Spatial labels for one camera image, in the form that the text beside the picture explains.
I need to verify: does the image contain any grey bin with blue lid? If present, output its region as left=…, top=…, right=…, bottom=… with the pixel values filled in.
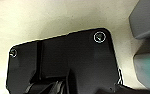
left=133, top=44, right=150, bottom=92

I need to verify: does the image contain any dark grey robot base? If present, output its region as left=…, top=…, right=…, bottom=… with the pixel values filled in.
left=5, top=27, right=121, bottom=94

